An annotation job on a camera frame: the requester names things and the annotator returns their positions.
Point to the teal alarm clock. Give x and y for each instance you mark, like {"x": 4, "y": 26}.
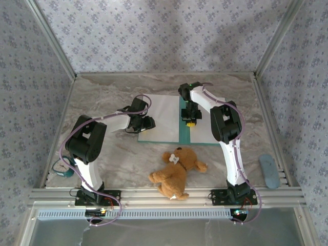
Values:
{"x": 58, "y": 167}

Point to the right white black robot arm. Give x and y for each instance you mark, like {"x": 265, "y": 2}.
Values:
{"x": 233, "y": 164}

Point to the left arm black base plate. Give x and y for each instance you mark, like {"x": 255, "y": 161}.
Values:
{"x": 115, "y": 194}

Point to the small circuit board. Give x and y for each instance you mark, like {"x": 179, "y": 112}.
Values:
{"x": 239, "y": 212}
{"x": 96, "y": 212}

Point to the thin aluminium table-edge rail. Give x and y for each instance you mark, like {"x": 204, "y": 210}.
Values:
{"x": 164, "y": 73}

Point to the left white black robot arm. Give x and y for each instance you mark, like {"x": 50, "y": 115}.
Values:
{"x": 89, "y": 174}

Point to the aluminium mounting rail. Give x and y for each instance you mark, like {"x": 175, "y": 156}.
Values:
{"x": 143, "y": 196}

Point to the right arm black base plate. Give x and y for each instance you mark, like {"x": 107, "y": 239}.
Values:
{"x": 217, "y": 196}

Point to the brown teddy bear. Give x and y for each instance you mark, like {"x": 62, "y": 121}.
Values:
{"x": 176, "y": 174}

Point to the green paper folder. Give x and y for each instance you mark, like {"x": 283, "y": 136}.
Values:
{"x": 184, "y": 135}

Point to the grey metal lower panel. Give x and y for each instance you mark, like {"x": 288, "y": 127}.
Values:
{"x": 164, "y": 233}

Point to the blue-grey glasses case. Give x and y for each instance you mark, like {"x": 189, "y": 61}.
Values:
{"x": 269, "y": 171}

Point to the aluminium frame post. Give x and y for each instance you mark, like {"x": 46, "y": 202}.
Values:
{"x": 52, "y": 38}
{"x": 279, "y": 38}

